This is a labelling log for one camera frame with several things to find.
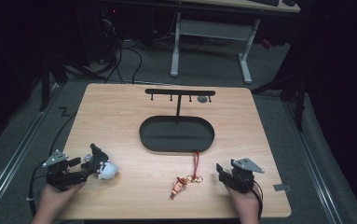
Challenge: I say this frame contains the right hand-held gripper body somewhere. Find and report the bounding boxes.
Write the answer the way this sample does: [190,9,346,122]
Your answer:
[222,157,266,194]

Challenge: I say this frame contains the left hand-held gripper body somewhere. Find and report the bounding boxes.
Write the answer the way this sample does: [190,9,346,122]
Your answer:
[42,149,89,192]

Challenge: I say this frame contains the black and white plush keychain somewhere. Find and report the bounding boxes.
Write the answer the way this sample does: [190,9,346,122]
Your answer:
[87,142,120,181]

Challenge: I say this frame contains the cowboy doll keychain red strap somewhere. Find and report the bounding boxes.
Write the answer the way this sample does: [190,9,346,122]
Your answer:
[168,150,205,201]

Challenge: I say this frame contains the black key rack with tray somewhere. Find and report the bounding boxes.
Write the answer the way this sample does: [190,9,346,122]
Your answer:
[138,88,216,154]

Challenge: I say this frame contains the person's right hand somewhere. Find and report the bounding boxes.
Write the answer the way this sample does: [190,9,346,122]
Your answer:
[225,183,263,224]

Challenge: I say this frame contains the person's left hand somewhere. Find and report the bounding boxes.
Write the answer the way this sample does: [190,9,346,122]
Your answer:
[31,181,87,224]

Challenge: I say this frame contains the grey tape piece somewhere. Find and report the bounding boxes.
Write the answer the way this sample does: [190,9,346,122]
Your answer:
[273,183,293,192]

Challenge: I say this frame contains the black stand leg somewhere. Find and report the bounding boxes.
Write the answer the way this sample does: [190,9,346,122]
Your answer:
[251,69,309,133]
[38,50,70,112]

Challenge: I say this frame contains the small red object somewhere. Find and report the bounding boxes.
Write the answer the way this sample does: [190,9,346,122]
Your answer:
[260,38,274,51]

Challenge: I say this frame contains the black computer tower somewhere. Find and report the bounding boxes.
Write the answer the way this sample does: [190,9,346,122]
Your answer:
[99,5,122,64]

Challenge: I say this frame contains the black keyboard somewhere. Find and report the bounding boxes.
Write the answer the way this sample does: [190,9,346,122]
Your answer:
[248,0,281,7]

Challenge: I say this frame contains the left hand-held gripper cable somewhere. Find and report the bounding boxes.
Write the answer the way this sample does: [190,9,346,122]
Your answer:
[26,159,51,218]

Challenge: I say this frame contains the hand-held gripper cable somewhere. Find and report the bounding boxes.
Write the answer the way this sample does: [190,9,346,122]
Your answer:
[26,159,51,218]
[250,179,265,219]

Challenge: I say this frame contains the right hand-held gripper cable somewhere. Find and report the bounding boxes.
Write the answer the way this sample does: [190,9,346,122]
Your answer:
[250,179,265,219]

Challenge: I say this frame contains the black cable beside table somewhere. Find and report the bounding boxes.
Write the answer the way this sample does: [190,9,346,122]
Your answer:
[48,111,78,157]

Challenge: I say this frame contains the metal floor rail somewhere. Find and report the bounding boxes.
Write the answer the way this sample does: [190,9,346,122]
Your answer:
[0,83,61,217]
[281,99,344,224]

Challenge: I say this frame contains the black floor cables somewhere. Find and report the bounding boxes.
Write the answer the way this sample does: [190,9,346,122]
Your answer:
[103,38,144,85]

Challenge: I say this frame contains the white frame desk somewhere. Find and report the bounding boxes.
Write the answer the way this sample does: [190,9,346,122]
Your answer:
[170,0,302,85]

